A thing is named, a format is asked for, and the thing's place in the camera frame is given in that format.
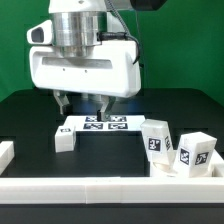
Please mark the white right fence rail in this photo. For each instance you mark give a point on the white right fence rail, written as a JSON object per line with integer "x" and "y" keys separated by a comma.
{"x": 218, "y": 163}

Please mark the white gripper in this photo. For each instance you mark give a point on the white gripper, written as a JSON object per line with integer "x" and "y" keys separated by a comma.
{"x": 108, "y": 70}

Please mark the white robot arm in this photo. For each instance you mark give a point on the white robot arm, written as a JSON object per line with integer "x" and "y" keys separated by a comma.
{"x": 86, "y": 47}

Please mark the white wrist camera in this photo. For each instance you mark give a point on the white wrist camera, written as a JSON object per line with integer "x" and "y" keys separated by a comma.
{"x": 42, "y": 34}

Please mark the white marker base plate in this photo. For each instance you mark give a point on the white marker base plate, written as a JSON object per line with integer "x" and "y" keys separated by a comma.
{"x": 115, "y": 123}

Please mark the white front fence rail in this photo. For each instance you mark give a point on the white front fence rail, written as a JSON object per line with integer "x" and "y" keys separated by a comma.
{"x": 111, "y": 190}

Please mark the white left fence rail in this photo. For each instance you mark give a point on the white left fence rail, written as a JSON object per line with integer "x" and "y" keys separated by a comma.
{"x": 6, "y": 154}

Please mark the white round stool seat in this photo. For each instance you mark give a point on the white round stool seat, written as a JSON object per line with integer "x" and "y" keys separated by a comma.
{"x": 160, "y": 170}

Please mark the white fence rail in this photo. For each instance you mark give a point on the white fence rail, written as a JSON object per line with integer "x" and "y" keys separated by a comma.
{"x": 6, "y": 154}
{"x": 111, "y": 190}
{"x": 218, "y": 163}

